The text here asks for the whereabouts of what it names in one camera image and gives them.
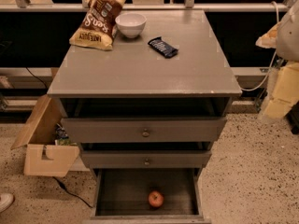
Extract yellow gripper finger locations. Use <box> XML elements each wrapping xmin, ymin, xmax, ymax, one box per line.
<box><xmin>255</xmin><ymin>23</ymin><xmax>279</xmax><ymax>49</ymax></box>
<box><xmin>261</xmin><ymin>62</ymin><xmax>299</xmax><ymax>119</ymax></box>

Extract red apple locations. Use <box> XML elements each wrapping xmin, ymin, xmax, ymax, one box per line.
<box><xmin>148</xmin><ymin>190</ymin><xmax>164</xmax><ymax>208</ymax></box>

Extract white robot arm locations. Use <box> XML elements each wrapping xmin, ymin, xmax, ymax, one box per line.
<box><xmin>256</xmin><ymin>1</ymin><xmax>299</xmax><ymax>121</ymax></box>

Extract grey wooden drawer cabinet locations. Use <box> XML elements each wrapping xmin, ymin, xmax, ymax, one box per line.
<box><xmin>47</xmin><ymin>9</ymin><xmax>243</xmax><ymax>224</ymax></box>

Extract grey open bottom drawer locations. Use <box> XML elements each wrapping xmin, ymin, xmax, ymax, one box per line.
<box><xmin>82</xmin><ymin>169</ymin><xmax>211</xmax><ymax>224</ymax></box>

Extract grey middle drawer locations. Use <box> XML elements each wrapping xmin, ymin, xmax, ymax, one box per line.
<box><xmin>81</xmin><ymin>150</ymin><xmax>211</xmax><ymax>169</ymax></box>

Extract grey top drawer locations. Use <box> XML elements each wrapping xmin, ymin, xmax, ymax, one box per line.
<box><xmin>62</xmin><ymin>118</ymin><xmax>226</xmax><ymax>143</ymax></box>

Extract dark blue candy bar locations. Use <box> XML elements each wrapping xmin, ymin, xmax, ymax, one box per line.
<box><xmin>148</xmin><ymin>37</ymin><xmax>178</xmax><ymax>59</ymax></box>

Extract white ceramic bowl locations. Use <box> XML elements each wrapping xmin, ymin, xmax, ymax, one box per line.
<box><xmin>115</xmin><ymin>13</ymin><xmax>147</xmax><ymax>38</ymax></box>

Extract brown yellow chip bag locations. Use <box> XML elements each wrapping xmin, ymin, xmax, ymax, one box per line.
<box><xmin>69</xmin><ymin>0</ymin><xmax>126</xmax><ymax>50</ymax></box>

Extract items inside cardboard box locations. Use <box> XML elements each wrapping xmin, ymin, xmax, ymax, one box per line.
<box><xmin>55</xmin><ymin>124</ymin><xmax>76</xmax><ymax>146</ymax></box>

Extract open cardboard box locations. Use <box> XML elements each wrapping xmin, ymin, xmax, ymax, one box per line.
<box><xmin>11</xmin><ymin>95</ymin><xmax>79</xmax><ymax>177</ymax></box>

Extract metal railing bar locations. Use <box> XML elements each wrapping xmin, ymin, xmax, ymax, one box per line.
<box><xmin>0</xmin><ymin>3</ymin><xmax>288</xmax><ymax>12</ymax></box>

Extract white shoe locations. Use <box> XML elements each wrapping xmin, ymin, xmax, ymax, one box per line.
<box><xmin>0</xmin><ymin>193</ymin><xmax>14</xmax><ymax>213</ymax></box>

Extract white hanging cable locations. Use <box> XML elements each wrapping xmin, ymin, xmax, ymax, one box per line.
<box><xmin>240</xmin><ymin>0</ymin><xmax>280</xmax><ymax>92</ymax></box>

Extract black floor cable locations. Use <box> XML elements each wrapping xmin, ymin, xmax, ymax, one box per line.
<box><xmin>51</xmin><ymin>175</ymin><xmax>93</xmax><ymax>209</ymax></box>

